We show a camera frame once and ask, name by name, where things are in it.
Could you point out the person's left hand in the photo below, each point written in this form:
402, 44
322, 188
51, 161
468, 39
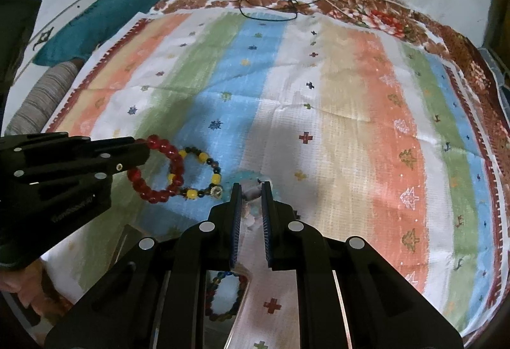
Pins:
35, 289

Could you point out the grey striped bolster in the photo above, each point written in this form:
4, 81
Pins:
44, 98

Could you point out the striped colourful woven cloth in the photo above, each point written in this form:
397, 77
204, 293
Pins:
359, 132

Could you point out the teal pillow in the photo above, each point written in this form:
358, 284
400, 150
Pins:
90, 29

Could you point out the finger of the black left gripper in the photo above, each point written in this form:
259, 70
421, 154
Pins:
115, 159

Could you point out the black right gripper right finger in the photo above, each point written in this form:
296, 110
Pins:
290, 244

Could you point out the wooden jewelry box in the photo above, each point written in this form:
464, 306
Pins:
225, 293

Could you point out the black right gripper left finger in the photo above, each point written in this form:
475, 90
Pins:
212, 245

